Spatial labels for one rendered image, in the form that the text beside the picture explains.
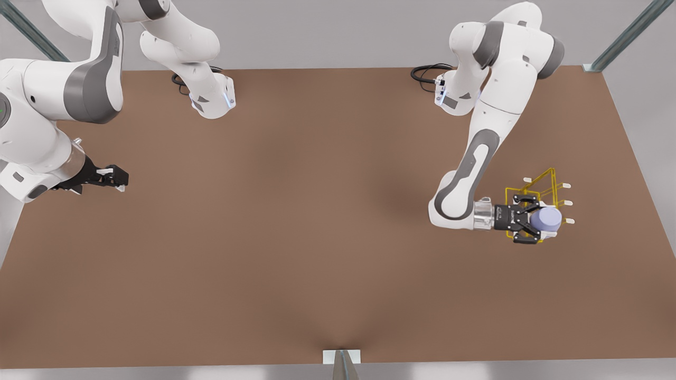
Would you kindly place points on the silver frame post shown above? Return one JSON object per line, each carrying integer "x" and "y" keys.
{"x": 343, "y": 364}
{"x": 628, "y": 34}
{"x": 31, "y": 29}

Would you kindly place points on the lavender cup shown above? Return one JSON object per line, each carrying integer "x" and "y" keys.
{"x": 547, "y": 219}

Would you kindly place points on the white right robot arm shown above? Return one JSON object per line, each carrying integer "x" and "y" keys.
{"x": 90, "y": 84}

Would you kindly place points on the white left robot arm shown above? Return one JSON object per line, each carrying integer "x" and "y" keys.
{"x": 494, "y": 100}

